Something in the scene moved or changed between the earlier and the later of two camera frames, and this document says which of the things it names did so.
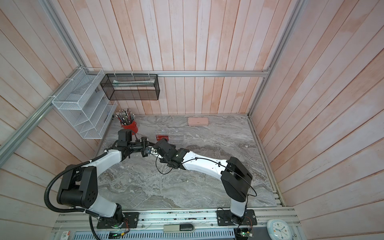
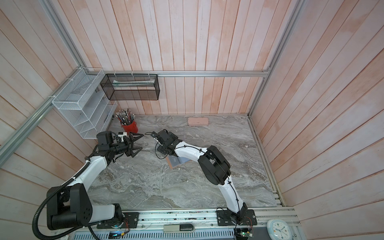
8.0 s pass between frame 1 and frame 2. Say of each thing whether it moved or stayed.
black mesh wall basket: stayed
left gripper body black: moved
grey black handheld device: stayed
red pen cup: stayed
